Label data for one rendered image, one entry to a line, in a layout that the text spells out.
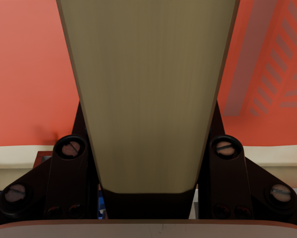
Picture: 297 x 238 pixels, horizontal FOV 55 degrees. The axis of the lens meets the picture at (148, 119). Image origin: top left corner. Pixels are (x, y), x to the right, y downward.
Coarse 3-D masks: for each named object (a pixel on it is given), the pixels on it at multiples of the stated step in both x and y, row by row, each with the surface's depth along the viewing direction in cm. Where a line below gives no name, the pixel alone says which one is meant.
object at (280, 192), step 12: (216, 108) 12; (216, 120) 11; (216, 132) 11; (204, 156) 10; (204, 168) 10; (252, 168) 10; (204, 180) 11; (252, 180) 9; (264, 180) 9; (276, 180) 9; (252, 192) 9; (264, 192) 9; (276, 192) 9; (288, 192) 9; (264, 204) 9; (276, 204) 9; (288, 204) 9; (276, 216) 9; (288, 216) 9
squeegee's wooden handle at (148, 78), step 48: (96, 0) 4; (144, 0) 4; (192, 0) 4; (96, 48) 5; (144, 48) 5; (192, 48) 5; (96, 96) 5; (144, 96) 5; (192, 96) 5; (96, 144) 7; (144, 144) 6; (192, 144) 7; (144, 192) 8; (192, 192) 8
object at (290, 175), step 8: (24, 168) 40; (32, 168) 40; (264, 168) 40; (272, 168) 40; (280, 168) 40; (288, 168) 40; (296, 168) 40; (0, 176) 39; (8, 176) 39; (16, 176) 39; (280, 176) 39; (288, 176) 39; (296, 176) 39; (0, 184) 38; (8, 184) 38; (288, 184) 38; (296, 184) 38; (296, 192) 39
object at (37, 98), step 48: (0, 0) 23; (48, 0) 23; (240, 0) 23; (0, 48) 26; (48, 48) 26; (0, 96) 30; (48, 96) 30; (0, 144) 36; (48, 144) 36; (288, 144) 37
